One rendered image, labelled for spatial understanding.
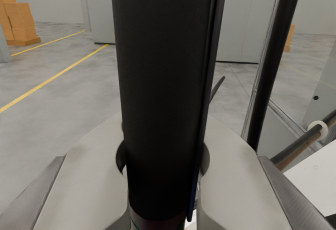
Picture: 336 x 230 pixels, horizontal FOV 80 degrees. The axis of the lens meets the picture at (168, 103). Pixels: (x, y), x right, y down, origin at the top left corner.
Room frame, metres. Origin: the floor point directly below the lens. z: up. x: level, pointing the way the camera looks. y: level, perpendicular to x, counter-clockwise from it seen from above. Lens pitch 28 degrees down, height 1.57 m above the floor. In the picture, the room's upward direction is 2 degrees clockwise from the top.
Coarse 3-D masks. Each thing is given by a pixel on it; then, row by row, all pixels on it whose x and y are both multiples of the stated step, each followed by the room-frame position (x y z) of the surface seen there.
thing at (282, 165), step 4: (332, 120) 0.29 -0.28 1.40; (328, 124) 0.28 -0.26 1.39; (332, 124) 0.29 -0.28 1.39; (328, 128) 0.27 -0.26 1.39; (316, 136) 0.25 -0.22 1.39; (308, 140) 0.23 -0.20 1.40; (312, 140) 0.24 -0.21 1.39; (304, 144) 0.22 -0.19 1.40; (308, 144) 0.23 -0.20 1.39; (300, 148) 0.22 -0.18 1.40; (304, 148) 0.22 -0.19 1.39; (296, 152) 0.21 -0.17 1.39; (300, 152) 0.21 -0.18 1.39; (292, 156) 0.20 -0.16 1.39; (296, 156) 0.20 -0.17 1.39; (284, 160) 0.19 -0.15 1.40; (288, 160) 0.19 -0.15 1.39; (292, 160) 0.20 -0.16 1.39; (280, 164) 0.18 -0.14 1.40; (284, 164) 0.19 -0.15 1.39; (288, 164) 0.19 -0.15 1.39; (280, 168) 0.18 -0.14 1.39
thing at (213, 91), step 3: (222, 78) 0.38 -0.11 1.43; (219, 81) 0.39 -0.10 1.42; (222, 81) 0.37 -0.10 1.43; (216, 84) 0.40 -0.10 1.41; (219, 84) 0.37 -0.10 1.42; (216, 87) 0.37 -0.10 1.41; (213, 90) 0.38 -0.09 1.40; (216, 90) 0.36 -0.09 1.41; (213, 93) 0.36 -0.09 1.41; (210, 96) 0.37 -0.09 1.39; (210, 99) 0.35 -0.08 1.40
